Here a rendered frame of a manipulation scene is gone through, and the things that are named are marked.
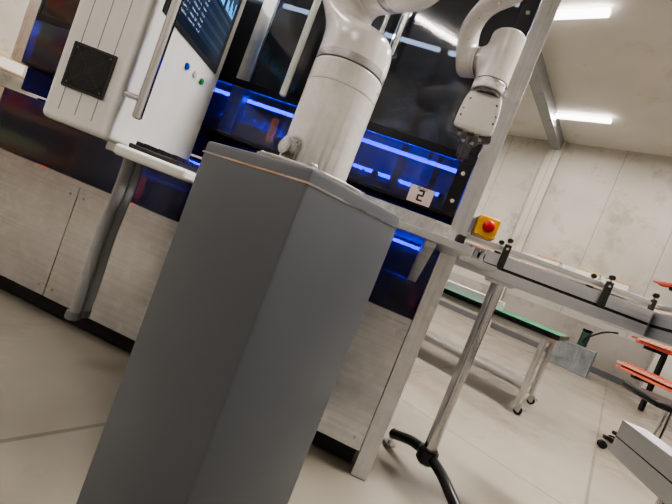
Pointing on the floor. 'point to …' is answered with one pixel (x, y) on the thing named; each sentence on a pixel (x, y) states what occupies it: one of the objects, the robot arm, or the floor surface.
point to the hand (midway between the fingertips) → (462, 152)
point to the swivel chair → (650, 403)
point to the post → (457, 234)
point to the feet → (425, 461)
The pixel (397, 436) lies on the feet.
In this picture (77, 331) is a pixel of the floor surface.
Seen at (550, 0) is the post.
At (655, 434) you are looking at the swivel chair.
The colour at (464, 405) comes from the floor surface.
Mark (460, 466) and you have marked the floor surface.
